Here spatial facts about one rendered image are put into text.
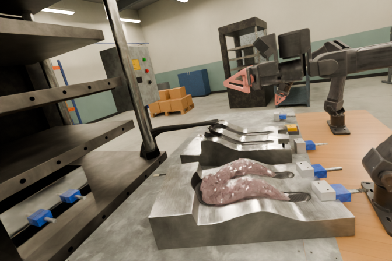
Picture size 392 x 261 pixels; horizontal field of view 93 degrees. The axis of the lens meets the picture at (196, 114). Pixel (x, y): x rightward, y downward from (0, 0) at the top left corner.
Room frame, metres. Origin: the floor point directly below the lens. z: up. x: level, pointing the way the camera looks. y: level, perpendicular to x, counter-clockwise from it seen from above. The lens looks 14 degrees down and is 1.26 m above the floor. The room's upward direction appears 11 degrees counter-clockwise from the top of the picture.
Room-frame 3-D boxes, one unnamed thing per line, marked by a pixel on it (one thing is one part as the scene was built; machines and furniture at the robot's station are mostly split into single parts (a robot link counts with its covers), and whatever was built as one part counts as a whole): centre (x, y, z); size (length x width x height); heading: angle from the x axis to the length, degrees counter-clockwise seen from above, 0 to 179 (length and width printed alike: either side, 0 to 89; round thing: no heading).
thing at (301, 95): (4.70, -2.61, 0.46); 1.90 x 0.70 x 0.92; 147
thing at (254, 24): (5.29, -1.74, 1.03); 1.54 x 0.94 x 2.06; 147
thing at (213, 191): (0.52, -0.09, 0.90); 0.26 x 0.18 x 0.08; 82
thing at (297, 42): (0.48, -0.30, 1.24); 0.12 x 0.09 x 0.12; 62
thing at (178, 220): (0.51, -0.09, 0.85); 0.50 x 0.26 x 0.11; 82
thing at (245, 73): (0.54, -0.15, 1.20); 0.09 x 0.07 x 0.07; 62
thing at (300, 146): (0.76, -0.48, 0.83); 0.13 x 0.05 x 0.05; 75
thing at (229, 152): (0.87, -0.16, 0.87); 0.50 x 0.26 x 0.14; 65
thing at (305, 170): (0.54, -0.37, 0.85); 0.13 x 0.05 x 0.05; 82
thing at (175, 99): (5.92, 0.71, 0.37); 1.20 x 0.82 x 0.74; 65
